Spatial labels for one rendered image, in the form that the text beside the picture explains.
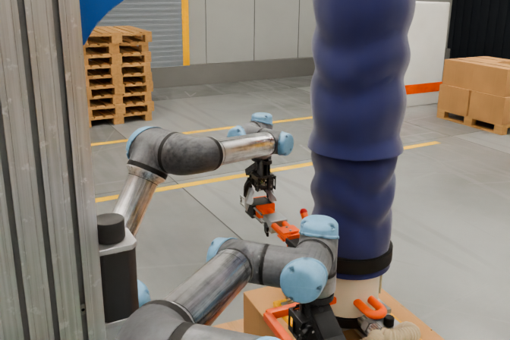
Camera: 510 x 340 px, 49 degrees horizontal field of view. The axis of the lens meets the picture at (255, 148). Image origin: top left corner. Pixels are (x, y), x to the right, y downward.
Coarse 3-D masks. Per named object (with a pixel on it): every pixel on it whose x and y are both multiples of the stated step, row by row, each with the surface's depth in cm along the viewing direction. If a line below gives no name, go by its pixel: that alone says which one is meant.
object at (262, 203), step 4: (264, 196) 208; (256, 200) 204; (260, 200) 204; (264, 200) 204; (268, 200) 204; (256, 204) 200; (260, 204) 200; (264, 204) 200; (268, 204) 200; (272, 204) 201; (260, 208) 200; (264, 208) 200; (272, 208) 202; (256, 212) 200; (264, 212) 201
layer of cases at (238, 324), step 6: (402, 306) 260; (408, 312) 255; (222, 324) 245; (228, 324) 245; (234, 324) 245; (240, 324) 245; (426, 324) 246; (234, 330) 241; (240, 330) 241; (432, 330) 242
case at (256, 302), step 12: (264, 288) 174; (276, 288) 174; (252, 300) 168; (264, 300) 168; (276, 300) 168; (384, 300) 168; (252, 312) 167; (264, 312) 162; (396, 312) 162; (252, 324) 168; (264, 324) 159; (420, 324) 156; (348, 336) 151; (420, 336) 151; (432, 336) 151
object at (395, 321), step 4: (388, 316) 151; (392, 316) 151; (376, 320) 154; (380, 320) 154; (384, 320) 151; (388, 320) 150; (392, 320) 150; (396, 320) 154; (380, 324) 152; (384, 324) 151; (388, 324) 150; (392, 324) 150; (396, 324) 152; (388, 328) 150; (392, 328) 150
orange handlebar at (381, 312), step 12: (276, 228) 185; (288, 228) 183; (360, 300) 143; (372, 300) 143; (276, 312) 138; (372, 312) 138; (384, 312) 138; (276, 324) 132; (276, 336) 130; (288, 336) 128
